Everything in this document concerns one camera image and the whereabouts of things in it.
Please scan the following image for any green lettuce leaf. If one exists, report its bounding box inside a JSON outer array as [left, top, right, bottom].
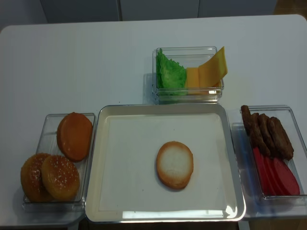
[[158, 88, 188, 96], [156, 49, 187, 89]]

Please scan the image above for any clear lettuce cheese container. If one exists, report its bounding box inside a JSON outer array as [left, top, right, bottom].
[[152, 46, 224, 104]]

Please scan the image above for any flat yellow cheese slice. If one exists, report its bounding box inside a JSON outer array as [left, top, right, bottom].
[[185, 68, 200, 88]]

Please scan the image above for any tall yellow cheese slice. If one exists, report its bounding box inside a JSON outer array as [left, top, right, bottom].
[[198, 47, 228, 88]]

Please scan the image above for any green lettuce leaf in container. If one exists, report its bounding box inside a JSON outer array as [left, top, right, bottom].
[[158, 88, 188, 96]]

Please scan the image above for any bottom bun half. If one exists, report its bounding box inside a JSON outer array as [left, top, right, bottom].
[[156, 141, 194, 190]]

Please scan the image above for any white paper tray liner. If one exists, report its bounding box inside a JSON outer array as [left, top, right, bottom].
[[99, 114, 236, 211]]

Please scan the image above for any plain orange bun half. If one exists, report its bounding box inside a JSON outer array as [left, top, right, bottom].
[[57, 112, 93, 162]]

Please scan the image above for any brown meat patty leftmost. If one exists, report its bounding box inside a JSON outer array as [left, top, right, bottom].
[[241, 105, 270, 156]]

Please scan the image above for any clear bun container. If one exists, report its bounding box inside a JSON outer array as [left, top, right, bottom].
[[22, 113, 96, 212]]

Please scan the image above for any sesame bun top front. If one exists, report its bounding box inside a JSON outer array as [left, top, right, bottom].
[[41, 155, 80, 202]]

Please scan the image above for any sesame bun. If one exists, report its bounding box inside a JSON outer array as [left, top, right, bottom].
[[20, 153, 53, 203], [41, 155, 80, 202]]

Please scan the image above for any silver metal tray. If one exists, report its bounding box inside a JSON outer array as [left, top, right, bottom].
[[85, 103, 246, 223]]

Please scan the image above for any brown meat patty rightmost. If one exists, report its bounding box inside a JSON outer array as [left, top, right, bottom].
[[267, 116, 294, 161]]

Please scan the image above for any clear meat tomato container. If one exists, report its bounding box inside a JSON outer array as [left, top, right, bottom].
[[240, 106, 307, 205]]

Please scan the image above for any red tomato slice middle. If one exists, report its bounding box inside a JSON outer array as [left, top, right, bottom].
[[263, 156, 286, 196]]

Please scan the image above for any sesame bun top rear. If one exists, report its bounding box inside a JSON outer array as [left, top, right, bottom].
[[20, 153, 53, 203]]

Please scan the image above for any red tomato slice right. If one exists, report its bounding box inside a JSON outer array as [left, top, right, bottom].
[[272, 158, 300, 196]]

